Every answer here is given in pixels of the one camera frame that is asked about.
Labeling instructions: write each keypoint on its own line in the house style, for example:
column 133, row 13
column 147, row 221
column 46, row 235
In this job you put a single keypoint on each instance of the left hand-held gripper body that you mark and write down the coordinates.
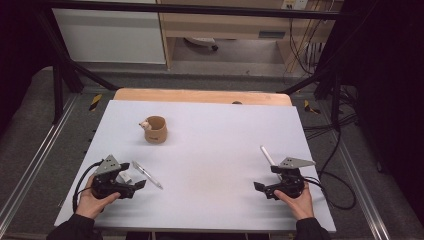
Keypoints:
column 106, row 186

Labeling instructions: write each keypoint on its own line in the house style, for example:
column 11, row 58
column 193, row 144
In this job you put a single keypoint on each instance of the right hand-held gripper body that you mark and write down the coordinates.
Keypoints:
column 290, row 183

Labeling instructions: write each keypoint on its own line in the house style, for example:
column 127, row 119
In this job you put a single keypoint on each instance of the white pen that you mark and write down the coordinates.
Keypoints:
column 267, row 155

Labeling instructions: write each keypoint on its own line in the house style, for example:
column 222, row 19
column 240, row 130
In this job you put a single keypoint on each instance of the brown pen holder cup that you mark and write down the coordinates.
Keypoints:
column 156, row 131

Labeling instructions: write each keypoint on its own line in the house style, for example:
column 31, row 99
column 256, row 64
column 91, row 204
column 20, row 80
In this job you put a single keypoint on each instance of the person's left hand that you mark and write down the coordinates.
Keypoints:
column 90, row 205

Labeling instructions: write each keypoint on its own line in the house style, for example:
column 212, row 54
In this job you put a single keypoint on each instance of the person's right hand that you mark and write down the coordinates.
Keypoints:
column 300, row 206

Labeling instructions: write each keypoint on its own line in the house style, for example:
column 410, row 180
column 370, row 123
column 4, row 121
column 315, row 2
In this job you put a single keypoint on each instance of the white table board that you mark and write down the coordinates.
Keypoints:
column 206, row 166

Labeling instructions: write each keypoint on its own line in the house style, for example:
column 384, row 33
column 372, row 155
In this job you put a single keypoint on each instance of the yellow black tape strip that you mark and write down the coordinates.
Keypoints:
column 310, row 107
column 95, row 102

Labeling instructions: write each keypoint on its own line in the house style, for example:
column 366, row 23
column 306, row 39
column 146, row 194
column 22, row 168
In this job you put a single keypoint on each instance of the wooden table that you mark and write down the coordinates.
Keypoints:
column 200, row 96

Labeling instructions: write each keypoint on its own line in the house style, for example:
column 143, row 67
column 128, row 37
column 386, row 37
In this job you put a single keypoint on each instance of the white cabinet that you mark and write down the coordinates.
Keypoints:
column 110, row 40

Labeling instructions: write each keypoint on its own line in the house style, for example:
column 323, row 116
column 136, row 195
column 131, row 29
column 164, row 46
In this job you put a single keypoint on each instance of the black curtain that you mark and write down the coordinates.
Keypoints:
column 390, row 83
column 20, row 50

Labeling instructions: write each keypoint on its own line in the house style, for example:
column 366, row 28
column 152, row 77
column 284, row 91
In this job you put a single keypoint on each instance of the office chair base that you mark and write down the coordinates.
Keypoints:
column 201, row 41

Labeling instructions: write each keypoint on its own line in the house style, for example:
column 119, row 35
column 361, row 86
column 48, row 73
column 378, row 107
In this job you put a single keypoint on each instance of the wooden desk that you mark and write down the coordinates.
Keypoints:
column 216, row 25

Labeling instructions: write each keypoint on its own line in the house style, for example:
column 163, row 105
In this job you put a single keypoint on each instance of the white power strip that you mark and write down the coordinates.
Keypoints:
column 295, row 4

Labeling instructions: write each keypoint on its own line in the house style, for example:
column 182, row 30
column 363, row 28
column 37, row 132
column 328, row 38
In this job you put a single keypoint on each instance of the aluminium floor rail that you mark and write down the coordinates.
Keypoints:
column 361, row 186
column 36, row 156

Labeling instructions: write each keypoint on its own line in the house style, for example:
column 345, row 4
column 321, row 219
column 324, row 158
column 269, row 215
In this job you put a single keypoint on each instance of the black metal frame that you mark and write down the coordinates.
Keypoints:
column 200, row 9

